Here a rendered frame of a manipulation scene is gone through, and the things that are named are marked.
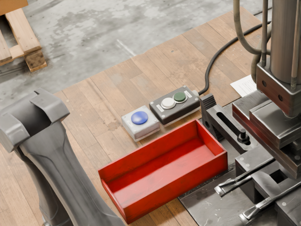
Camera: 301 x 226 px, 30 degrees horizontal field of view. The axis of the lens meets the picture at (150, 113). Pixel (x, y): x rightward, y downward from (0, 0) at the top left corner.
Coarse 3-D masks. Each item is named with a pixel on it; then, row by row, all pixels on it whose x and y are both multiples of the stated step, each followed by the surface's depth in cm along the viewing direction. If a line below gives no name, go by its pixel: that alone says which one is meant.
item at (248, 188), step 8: (240, 168) 113; (272, 176) 110; (280, 176) 111; (248, 184) 113; (248, 192) 115; (256, 192) 112; (256, 200) 114; (280, 216) 105; (280, 224) 107; (288, 224) 104
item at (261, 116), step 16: (256, 96) 102; (240, 112) 101; (256, 112) 94; (272, 112) 94; (256, 128) 98; (272, 128) 91; (288, 128) 91; (272, 144) 95; (288, 144) 94; (288, 160) 92
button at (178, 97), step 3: (177, 93) 134; (180, 93) 134; (183, 93) 134; (174, 96) 134; (177, 96) 134; (180, 96) 133; (183, 96) 133; (174, 99) 133; (177, 99) 133; (180, 99) 133; (183, 99) 133
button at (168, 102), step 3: (165, 99) 134; (168, 99) 133; (171, 99) 133; (162, 102) 133; (165, 102) 133; (168, 102) 133; (171, 102) 133; (165, 105) 132; (168, 105) 132; (171, 105) 132
